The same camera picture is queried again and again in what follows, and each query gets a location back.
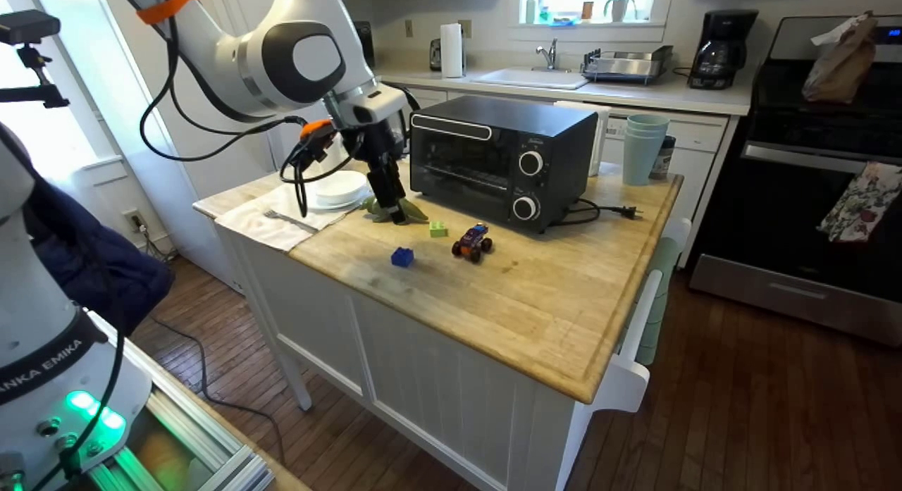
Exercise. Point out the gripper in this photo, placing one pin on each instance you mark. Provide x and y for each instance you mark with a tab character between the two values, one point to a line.
379	142

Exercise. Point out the navy blue cloth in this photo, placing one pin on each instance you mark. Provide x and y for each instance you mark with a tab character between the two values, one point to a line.
91	265

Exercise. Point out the camera on mount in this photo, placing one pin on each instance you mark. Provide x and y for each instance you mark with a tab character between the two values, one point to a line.
27	27

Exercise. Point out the green toy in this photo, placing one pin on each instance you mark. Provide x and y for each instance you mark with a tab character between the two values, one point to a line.
416	213

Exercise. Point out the white cloth napkin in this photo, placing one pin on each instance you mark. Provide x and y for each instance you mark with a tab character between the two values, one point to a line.
261	227

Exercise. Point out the brown bottle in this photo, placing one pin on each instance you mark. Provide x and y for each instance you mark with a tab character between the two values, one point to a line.
588	8

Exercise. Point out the black stove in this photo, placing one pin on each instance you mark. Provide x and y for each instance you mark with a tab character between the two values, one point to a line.
782	223

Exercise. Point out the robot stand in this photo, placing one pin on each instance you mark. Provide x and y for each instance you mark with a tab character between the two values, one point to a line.
211	449

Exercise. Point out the stack of teal cups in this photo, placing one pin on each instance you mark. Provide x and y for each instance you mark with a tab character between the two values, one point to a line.
641	153

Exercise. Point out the white towel rail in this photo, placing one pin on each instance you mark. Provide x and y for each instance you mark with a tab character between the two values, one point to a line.
627	378

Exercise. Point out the toaster oven knob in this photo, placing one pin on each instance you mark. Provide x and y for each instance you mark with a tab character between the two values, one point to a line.
525	208
530	163

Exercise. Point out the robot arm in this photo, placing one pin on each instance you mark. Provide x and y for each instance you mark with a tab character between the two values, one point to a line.
211	51

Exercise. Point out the wall socket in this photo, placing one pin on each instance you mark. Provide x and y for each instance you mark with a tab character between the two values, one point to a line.
134	220
409	28
465	28

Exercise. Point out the stack of white plates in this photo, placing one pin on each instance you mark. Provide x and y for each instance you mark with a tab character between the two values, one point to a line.
340	188

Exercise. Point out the silver fork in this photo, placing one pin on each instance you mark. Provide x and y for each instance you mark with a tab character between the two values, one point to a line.
290	221

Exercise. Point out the white bottle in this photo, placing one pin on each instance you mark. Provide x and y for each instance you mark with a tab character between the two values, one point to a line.
530	10

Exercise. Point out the silver tap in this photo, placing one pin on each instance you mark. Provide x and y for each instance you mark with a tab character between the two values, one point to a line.
550	54

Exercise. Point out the toy monster truck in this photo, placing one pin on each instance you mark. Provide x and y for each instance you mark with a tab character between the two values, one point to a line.
473	241

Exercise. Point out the floral towel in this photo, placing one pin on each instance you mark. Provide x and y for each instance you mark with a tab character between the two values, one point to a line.
863	206

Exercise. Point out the paper towel roll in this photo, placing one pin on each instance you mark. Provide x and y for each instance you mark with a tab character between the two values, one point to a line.
452	51

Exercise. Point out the green toy block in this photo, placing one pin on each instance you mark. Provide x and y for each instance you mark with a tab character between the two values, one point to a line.
438	230

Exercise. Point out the black toaster oven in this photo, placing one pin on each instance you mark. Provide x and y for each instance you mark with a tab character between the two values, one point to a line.
493	132

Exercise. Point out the teal towel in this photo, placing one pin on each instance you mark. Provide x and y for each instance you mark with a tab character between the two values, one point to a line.
659	301

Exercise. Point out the white sink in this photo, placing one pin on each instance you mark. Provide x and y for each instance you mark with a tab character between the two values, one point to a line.
532	78

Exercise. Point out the dish rack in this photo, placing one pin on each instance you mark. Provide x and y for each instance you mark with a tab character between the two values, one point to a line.
627	65

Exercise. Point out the blue toy block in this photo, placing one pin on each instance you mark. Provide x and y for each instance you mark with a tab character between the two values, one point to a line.
402	257

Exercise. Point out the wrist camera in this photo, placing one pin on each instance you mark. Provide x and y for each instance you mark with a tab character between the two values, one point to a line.
322	146

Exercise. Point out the black coffee maker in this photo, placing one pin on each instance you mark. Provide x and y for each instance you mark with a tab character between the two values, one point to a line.
720	51

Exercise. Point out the brown paper bag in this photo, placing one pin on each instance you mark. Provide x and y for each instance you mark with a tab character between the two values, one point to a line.
842	65

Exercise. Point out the white vase with plant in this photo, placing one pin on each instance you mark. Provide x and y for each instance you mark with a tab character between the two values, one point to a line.
619	8

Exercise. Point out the toaster oven door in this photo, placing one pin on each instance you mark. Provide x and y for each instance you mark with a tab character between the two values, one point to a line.
461	163

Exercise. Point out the dark can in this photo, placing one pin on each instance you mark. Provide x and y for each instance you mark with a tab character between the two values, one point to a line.
666	160

